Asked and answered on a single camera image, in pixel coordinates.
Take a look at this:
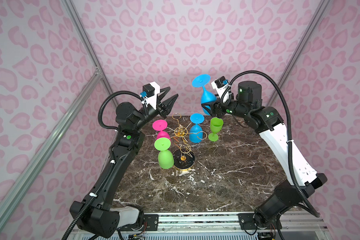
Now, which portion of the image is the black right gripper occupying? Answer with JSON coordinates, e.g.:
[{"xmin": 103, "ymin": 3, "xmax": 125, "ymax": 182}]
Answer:
[{"xmin": 201, "ymin": 92, "xmax": 252, "ymax": 119}]

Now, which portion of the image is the green wine glass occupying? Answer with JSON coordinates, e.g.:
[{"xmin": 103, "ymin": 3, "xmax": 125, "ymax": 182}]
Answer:
[
  {"xmin": 154, "ymin": 138, "xmax": 174, "ymax": 169},
  {"xmin": 208, "ymin": 117, "xmax": 224, "ymax": 142}
]

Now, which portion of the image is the blue wine glass front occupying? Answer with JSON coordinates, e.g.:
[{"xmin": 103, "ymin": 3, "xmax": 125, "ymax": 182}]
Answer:
[{"xmin": 192, "ymin": 74, "xmax": 217, "ymax": 104}]

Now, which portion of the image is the blue wine glass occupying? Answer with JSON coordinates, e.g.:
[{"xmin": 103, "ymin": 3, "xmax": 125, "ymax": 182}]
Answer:
[
  {"xmin": 189, "ymin": 113, "xmax": 205, "ymax": 143},
  {"xmin": 192, "ymin": 74, "xmax": 217, "ymax": 104}
]

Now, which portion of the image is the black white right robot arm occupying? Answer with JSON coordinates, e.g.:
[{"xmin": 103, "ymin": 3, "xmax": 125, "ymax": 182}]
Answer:
[{"xmin": 201, "ymin": 77, "xmax": 302, "ymax": 229}]

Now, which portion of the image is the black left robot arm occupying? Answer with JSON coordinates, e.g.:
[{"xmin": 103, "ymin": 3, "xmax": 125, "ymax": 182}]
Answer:
[{"xmin": 62, "ymin": 84, "xmax": 179, "ymax": 240}]

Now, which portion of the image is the magenta plastic wine glass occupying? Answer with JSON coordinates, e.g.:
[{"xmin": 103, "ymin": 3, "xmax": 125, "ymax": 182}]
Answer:
[{"xmin": 152, "ymin": 120, "xmax": 171, "ymax": 139}]

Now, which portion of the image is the blue wine glass back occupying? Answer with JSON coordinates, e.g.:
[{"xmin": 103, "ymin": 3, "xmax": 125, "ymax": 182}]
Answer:
[{"xmin": 189, "ymin": 113, "xmax": 205, "ymax": 143}]

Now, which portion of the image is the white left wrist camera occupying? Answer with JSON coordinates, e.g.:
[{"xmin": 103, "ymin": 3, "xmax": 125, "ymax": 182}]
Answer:
[{"xmin": 140, "ymin": 82, "xmax": 160, "ymax": 110}]

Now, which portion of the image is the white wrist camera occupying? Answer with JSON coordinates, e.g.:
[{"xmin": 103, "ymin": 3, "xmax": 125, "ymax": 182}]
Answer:
[
  {"xmin": 140, "ymin": 82, "xmax": 160, "ymax": 110},
  {"xmin": 211, "ymin": 76, "xmax": 229, "ymax": 98}
]

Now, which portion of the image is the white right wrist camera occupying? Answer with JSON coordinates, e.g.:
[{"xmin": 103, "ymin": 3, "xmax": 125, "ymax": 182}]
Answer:
[{"xmin": 211, "ymin": 76, "xmax": 229, "ymax": 98}]

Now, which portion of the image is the gold wire glass rack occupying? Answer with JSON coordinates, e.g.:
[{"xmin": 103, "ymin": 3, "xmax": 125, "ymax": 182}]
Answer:
[{"xmin": 170, "ymin": 113, "xmax": 207, "ymax": 171}]

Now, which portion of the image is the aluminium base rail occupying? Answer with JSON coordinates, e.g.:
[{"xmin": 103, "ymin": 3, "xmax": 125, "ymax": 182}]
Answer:
[{"xmin": 68, "ymin": 211, "xmax": 331, "ymax": 240}]

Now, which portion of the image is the aluminium diagonal frame bar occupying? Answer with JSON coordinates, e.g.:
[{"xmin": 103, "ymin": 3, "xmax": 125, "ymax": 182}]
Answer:
[{"xmin": 0, "ymin": 73, "xmax": 103, "ymax": 233}]

